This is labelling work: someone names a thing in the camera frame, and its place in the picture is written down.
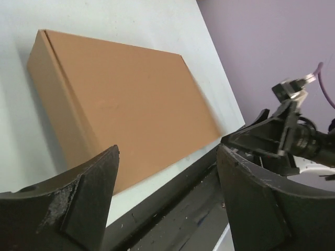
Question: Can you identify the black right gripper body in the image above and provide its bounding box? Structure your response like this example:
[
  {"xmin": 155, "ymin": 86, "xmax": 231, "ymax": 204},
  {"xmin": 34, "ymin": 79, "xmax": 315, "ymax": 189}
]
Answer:
[{"xmin": 277, "ymin": 101, "xmax": 334, "ymax": 171}]

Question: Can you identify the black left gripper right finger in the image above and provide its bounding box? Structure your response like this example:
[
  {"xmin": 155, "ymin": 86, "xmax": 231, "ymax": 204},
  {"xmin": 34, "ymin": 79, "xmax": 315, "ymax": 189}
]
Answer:
[{"xmin": 217, "ymin": 145, "xmax": 334, "ymax": 250}]

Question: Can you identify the cardboard box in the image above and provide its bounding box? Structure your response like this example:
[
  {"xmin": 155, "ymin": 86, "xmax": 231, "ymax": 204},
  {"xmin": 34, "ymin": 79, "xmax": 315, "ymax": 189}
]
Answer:
[{"xmin": 27, "ymin": 30, "xmax": 222, "ymax": 193}]

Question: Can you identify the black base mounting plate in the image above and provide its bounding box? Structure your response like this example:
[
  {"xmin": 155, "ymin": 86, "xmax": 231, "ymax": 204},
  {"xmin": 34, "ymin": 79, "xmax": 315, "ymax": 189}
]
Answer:
[{"xmin": 102, "ymin": 147, "xmax": 228, "ymax": 250}]

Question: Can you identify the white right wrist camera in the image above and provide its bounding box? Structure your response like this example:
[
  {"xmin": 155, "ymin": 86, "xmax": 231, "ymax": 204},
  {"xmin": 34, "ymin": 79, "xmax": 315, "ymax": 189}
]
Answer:
[{"xmin": 272, "ymin": 74, "xmax": 316, "ymax": 108}]

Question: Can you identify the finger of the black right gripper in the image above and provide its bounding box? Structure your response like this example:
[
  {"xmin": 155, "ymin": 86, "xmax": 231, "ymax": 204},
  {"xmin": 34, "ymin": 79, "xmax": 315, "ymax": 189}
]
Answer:
[{"xmin": 221, "ymin": 109, "xmax": 284, "ymax": 157}]

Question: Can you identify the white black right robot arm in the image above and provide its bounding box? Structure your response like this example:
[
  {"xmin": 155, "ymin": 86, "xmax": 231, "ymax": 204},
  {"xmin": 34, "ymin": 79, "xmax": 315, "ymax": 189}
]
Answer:
[{"xmin": 221, "ymin": 101, "xmax": 334, "ymax": 181}]

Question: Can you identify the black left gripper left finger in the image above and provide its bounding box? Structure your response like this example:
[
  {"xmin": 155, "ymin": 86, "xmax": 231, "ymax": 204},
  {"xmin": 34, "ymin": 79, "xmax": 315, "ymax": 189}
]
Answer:
[{"xmin": 1, "ymin": 145, "xmax": 119, "ymax": 250}]

